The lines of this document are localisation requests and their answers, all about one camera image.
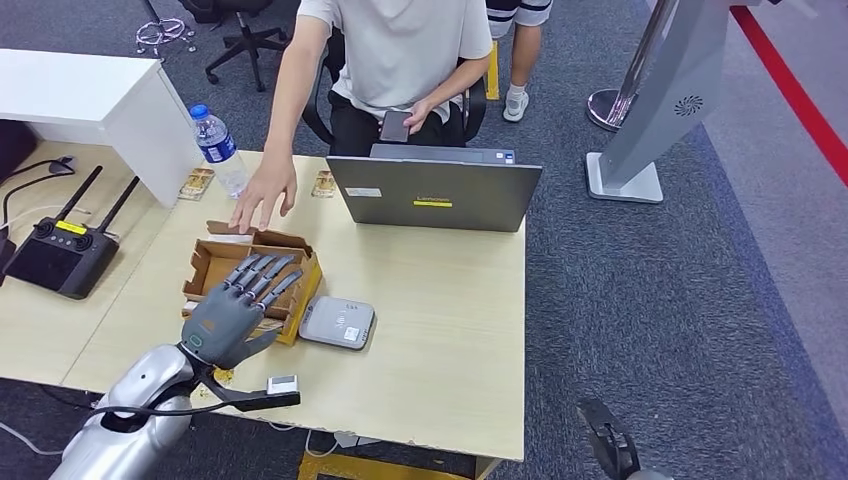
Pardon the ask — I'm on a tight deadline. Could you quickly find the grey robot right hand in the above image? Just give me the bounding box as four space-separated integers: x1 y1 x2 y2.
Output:
577 397 643 480

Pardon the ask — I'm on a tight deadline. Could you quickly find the person's left hand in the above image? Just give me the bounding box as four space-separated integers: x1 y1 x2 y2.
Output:
402 97 435 136

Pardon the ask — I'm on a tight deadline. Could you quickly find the person's right hand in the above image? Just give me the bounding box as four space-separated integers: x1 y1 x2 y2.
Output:
228 155 298 234

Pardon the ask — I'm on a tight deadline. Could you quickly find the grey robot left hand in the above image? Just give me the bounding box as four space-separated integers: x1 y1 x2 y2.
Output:
180 252 305 371

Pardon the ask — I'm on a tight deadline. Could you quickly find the dark smartphone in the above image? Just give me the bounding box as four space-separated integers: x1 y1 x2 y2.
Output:
379 109 413 144

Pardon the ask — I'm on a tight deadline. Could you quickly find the brown cardboard card box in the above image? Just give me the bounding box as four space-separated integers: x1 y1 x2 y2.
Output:
180 219 325 347

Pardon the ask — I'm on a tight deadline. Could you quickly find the seated person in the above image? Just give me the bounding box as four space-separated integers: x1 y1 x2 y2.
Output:
228 0 495 234

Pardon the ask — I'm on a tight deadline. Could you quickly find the grey card reader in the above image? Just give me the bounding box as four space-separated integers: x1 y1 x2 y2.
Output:
298 296 377 351

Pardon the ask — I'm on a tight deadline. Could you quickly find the standing person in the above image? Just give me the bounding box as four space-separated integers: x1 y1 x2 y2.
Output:
485 0 554 124

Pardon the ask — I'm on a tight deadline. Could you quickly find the black office chair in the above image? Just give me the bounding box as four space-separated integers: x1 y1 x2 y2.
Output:
301 26 488 147
175 0 293 93

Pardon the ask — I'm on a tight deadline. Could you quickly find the clear water bottle blue cap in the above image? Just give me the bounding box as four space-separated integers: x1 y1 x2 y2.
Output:
189 103 251 199

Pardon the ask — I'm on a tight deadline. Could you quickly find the grey laptop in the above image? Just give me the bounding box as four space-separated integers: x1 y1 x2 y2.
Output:
325 142 545 234

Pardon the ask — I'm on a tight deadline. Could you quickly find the white shoe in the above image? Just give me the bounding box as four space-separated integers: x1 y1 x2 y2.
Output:
502 89 531 124

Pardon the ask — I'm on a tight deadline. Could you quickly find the black remote controller with antennas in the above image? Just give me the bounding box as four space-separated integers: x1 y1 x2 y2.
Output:
3 165 142 301

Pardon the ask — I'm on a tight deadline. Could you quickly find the white cabinet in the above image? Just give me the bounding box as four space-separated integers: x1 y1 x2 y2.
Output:
0 47 205 209

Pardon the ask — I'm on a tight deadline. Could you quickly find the small black device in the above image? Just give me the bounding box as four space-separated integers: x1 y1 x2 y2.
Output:
0 238 18 287

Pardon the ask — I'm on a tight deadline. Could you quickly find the black rounded object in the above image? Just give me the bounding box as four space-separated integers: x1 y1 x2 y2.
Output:
0 119 39 185

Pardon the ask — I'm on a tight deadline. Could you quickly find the grey kiosk stand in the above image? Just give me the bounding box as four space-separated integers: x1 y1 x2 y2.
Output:
584 0 783 205

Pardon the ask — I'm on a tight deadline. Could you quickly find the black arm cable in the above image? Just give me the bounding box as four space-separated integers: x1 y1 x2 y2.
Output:
86 397 240 420

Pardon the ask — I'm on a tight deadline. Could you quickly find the black floor cable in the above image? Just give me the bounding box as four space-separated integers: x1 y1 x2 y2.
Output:
39 384 101 412

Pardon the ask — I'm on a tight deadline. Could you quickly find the chrome stanchion post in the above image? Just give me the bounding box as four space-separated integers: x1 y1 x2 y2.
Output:
586 0 680 132

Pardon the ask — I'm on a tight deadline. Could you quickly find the pink white wire bundle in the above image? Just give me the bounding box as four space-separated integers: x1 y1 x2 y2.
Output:
135 17 198 56

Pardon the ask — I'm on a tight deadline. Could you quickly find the black cable with plug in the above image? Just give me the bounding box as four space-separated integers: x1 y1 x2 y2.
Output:
0 155 77 190

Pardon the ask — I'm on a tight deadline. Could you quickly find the yellow base plate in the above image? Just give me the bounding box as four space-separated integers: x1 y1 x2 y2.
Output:
296 451 478 480

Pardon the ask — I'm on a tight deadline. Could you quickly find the white floor cable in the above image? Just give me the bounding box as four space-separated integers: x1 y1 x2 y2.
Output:
0 421 64 458

